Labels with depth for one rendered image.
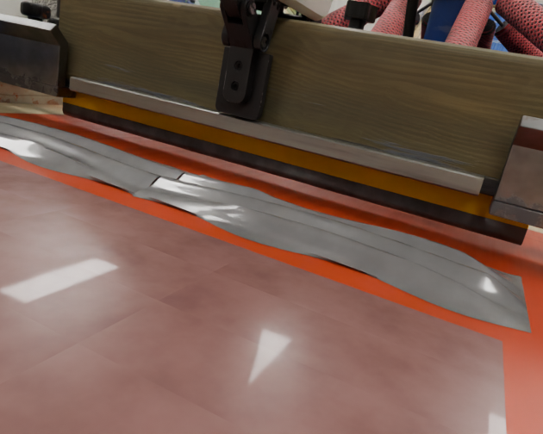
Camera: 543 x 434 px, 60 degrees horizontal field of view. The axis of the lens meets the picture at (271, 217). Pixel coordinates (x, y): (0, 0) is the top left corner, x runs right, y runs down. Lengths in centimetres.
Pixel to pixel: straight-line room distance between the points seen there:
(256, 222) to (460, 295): 9
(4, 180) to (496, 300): 22
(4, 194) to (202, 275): 10
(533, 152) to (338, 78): 11
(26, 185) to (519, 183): 24
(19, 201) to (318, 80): 18
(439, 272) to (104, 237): 14
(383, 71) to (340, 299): 16
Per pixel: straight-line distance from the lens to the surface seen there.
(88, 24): 41
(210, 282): 16
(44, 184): 25
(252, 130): 30
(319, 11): 35
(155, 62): 36
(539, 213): 28
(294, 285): 17
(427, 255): 22
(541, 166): 27
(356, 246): 20
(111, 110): 40
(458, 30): 87
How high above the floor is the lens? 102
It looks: 16 degrees down
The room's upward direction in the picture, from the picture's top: 12 degrees clockwise
